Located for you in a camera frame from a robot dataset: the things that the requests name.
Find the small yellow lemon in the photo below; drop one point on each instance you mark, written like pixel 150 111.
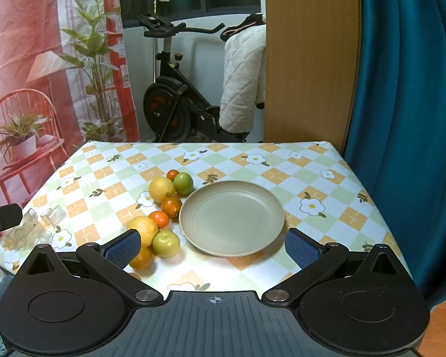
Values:
pixel 161 189

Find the large yellow lemon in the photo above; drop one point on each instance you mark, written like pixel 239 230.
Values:
pixel 147 225

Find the wooden board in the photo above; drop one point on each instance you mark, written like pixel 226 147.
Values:
pixel 308 63

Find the black exercise bike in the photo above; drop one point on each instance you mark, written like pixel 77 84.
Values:
pixel 167 100

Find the greenish orange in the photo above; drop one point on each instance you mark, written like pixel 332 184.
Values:
pixel 143 258

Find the teal curtain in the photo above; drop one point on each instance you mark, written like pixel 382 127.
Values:
pixel 405 119

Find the white quilted jacket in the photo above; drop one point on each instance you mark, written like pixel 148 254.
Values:
pixel 241 81

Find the green apple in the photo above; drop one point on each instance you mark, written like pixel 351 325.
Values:
pixel 183 183
pixel 166 243

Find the printed red backdrop cloth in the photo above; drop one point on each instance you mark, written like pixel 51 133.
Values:
pixel 22 44

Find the small red tangerine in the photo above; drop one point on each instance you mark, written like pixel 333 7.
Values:
pixel 172 174

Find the dark garment with pink trim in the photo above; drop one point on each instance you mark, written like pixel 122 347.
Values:
pixel 249 20

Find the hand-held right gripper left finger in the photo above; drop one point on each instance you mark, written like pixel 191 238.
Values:
pixel 120 249

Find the pile of clear plastic cups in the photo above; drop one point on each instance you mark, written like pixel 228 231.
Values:
pixel 29 228

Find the dark orange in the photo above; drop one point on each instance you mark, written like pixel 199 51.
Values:
pixel 171 206

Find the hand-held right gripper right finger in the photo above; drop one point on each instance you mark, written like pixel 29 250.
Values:
pixel 301 249

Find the bright orange tangerine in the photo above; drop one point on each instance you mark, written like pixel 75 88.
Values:
pixel 159 218

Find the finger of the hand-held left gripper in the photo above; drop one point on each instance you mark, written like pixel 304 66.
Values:
pixel 3 216

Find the beige round plate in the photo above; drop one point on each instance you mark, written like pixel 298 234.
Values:
pixel 230 217

